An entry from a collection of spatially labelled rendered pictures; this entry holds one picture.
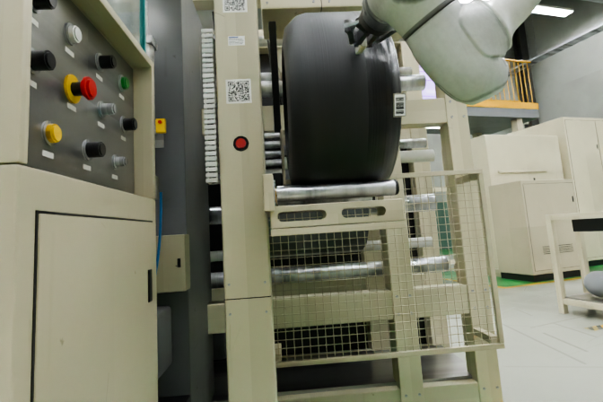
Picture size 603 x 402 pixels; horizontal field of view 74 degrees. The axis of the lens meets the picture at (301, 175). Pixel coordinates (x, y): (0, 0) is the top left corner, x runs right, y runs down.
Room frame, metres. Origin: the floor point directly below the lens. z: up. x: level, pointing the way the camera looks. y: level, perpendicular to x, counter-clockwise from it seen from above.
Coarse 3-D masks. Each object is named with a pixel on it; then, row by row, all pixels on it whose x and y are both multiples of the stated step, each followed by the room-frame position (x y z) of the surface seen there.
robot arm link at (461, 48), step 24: (456, 0) 0.59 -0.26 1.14; (480, 0) 0.58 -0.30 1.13; (504, 0) 0.58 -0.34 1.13; (528, 0) 0.58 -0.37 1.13; (432, 24) 0.59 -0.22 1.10; (456, 24) 0.58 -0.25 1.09; (480, 24) 0.57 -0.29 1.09; (504, 24) 0.57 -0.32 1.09; (432, 48) 0.60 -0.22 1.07; (456, 48) 0.59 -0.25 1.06; (480, 48) 0.58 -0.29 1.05; (504, 48) 0.60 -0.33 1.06; (432, 72) 0.63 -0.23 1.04; (456, 72) 0.60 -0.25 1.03; (480, 72) 0.59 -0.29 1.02; (504, 72) 0.61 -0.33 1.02; (456, 96) 0.64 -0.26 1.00; (480, 96) 0.62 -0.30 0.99
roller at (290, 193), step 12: (372, 180) 1.11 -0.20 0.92; (384, 180) 1.10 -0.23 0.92; (396, 180) 1.10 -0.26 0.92; (288, 192) 1.08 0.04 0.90; (300, 192) 1.08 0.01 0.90; (312, 192) 1.08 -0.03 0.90; (324, 192) 1.08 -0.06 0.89; (336, 192) 1.09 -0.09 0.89; (348, 192) 1.09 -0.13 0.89; (360, 192) 1.09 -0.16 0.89; (372, 192) 1.10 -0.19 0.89; (384, 192) 1.10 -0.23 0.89; (396, 192) 1.10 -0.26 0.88
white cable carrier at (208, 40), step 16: (208, 32) 1.15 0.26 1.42; (208, 48) 1.15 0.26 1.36; (208, 64) 1.15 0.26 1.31; (208, 80) 1.15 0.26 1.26; (208, 96) 1.15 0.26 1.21; (208, 112) 1.15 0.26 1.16; (208, 128) 1.15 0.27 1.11; (208, 144) 1.15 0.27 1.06; (208, 160) 1.15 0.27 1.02; (208, 176) 1.15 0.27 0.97
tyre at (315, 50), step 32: (288, 32) 1.04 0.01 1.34; (320, 32) 0.99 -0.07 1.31; (288, 64) 1.00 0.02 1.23; (320, 64) 0.96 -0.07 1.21; (352, 64) 0.96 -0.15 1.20; (384, 64) 0.97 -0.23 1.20; (288, 96) 1.02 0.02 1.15; (320, 96) 0.96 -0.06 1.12; (352, 96) 0.97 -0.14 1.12; (384, 96) 0.97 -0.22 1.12; (288, 128) 1.07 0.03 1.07; (320, 128) 0.99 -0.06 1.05; (352, 128) 0.99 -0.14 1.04; (384, 128) 1.00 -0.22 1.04; (288, 160) 1.39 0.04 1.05; (320, 160) 1.04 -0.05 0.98; (352, 160) 1.05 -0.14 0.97; (384, 160) 1.06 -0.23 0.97
